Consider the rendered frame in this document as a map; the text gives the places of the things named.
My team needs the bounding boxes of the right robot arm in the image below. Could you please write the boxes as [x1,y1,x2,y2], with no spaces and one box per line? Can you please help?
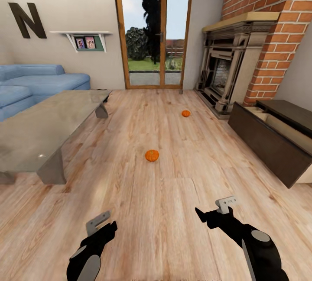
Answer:
[195,196,289,281]

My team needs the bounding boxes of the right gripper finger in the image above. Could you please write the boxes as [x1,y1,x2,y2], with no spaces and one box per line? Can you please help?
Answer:
[195,208,207,223]

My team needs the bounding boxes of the pumpkin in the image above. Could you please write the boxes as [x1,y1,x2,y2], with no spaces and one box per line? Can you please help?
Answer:
[182,110,191,117]
[146,150,159,162]

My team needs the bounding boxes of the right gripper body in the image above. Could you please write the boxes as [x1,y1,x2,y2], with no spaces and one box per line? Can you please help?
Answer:
[206,207,237,235]

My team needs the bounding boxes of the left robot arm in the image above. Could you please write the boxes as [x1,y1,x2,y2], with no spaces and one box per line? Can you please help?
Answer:
[66,210,117,281]

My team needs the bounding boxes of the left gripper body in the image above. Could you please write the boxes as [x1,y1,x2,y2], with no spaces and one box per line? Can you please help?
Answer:
[80,223,115,248]

